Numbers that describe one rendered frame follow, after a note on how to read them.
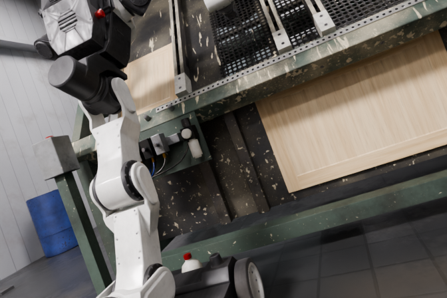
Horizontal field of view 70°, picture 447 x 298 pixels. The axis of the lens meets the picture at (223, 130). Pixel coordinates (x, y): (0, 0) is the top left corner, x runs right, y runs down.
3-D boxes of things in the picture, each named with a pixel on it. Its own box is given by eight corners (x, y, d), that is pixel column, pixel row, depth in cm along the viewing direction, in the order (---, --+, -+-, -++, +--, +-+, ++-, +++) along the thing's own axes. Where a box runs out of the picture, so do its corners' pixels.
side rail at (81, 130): (85, 151, 183) (70, 142, 175) (102, 34, 249) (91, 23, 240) (94, 148, 182) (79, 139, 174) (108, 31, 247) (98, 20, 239)
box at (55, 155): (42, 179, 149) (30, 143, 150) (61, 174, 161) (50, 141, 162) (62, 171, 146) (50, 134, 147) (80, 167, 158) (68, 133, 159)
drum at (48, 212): (66, 244, 443) (47, 192, 444) (95, 235, 430) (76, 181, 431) (36, 262, 394) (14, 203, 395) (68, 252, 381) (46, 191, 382)
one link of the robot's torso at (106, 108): (108, 94, 111) (104, 67, 115) (76, 108, 114) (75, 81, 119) (130, 108, 122) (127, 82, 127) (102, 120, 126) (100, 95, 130)
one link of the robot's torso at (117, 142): (134, 198, 101) (108, 70, 113) (90, 214, 105) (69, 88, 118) (159, 197, 115) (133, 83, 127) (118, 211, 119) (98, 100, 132)
